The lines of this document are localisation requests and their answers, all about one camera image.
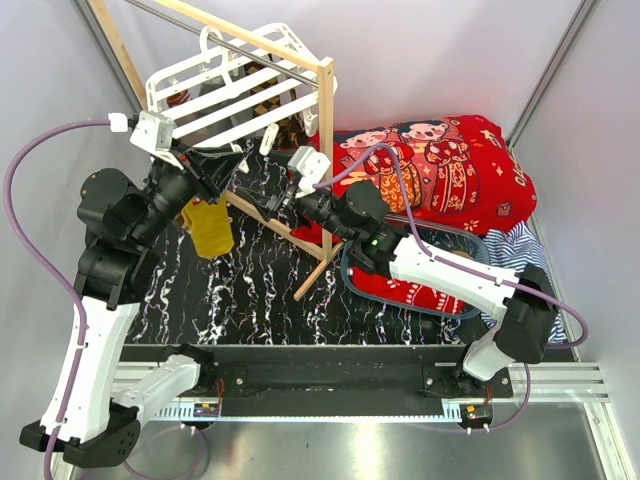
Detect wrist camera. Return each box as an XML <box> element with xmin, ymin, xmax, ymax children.
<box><xmin>107</xmin><ymin>110</ymin><xmax>175</xmax><ymax>154</ymax></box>
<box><xmin>287</xmin><ymin>146</ymin><xmax>331</xmax><ymax>198</ymax></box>

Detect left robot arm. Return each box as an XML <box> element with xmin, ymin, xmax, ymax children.
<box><xmin>20</xmin><ymin>143</ymin><xmax>243</xmax><ymax>469</ymax></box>

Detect clear plastic basket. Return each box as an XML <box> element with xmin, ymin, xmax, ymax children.
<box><xmin>340</xmin><ymin>219</ymin><xmax>490</xmax><ymax>320</ymax></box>

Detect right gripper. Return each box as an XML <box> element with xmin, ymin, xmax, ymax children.
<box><xmin>236</xmin><ymin>149</ymin><xmax>355</xmax><ymax>244</ymax></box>

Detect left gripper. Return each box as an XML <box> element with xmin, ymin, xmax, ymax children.
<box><xmin>130</xmin><ymin>137</ymin><xmax>245</xmax><ymax>246</ymax></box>

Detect yellow sock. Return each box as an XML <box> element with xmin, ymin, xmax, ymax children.
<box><xmin>181</xmin><ymin>197</ymin><xmax>234</xmax><ymax>259</ymax></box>

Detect blue striped shirt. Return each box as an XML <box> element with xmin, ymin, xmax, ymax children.
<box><xmin>479</xmin><ymin>219</ymin><xmax>566</xmax><ymax>346</ymax></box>

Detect wooden drying rack frame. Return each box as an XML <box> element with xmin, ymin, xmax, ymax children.
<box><xmin>83</xmin><ymin>1</ymin><xmax>341</xmax><ymax>300</ymax></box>

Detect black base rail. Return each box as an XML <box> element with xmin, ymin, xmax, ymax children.
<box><xmin>119</xmin><ymin>342</ymin><xmax>531</xmax><ymax>419</ymax></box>

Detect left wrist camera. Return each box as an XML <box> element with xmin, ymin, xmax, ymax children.
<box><xmin>107</xmin><ymin>110</ymin><xmax>175</xmax><ymax>154</ymax></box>

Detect metal rack rod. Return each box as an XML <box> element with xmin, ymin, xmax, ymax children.
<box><xmin>126</xmin><ymin>0</ymin><xmax>318</xmax><ymax>88</ymax></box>

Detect grey sock hanging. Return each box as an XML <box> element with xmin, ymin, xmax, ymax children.
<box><xmin>197</xmin><ymin>79</ymin><xmax>235</xmax><ymax>141</ymax></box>

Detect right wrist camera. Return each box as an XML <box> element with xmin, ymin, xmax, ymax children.
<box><xmin>287</xmin><ymin>146</ymin><xmax>331</xmax><ymax>198</ymax></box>

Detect red cartoon print blanket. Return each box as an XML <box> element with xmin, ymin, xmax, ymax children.
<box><xmin>333</xmin><ymin>115</ymin><xmax>537</xmax><ymax>235</ymax></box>

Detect white plastic clip hanger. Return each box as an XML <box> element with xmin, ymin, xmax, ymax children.
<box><xmin>145</xmin><ymin>23</ymin><xmax>337</xmax><ymax>148</ymax></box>

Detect red patterned sock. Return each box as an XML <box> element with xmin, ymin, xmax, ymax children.
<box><xmin>352</xmin><ymin>267</ymin><xmax>410</xmax><ymax>301</ymax></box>
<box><xmin>395</xmin><ymin>281</ymin><xmax>467</xmax><ymax>314</ymax></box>

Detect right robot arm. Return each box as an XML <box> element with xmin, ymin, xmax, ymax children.
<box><xmin>239</xmin><ymin>147</ymin><xmax>558</xmax><ymax>397</ymax></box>

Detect brown argyle sock hanging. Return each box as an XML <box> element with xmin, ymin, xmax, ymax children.
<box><xmin>250</xmin><ymin>77</ymin><xmax>308</xmax><ymax>150</ymax></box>

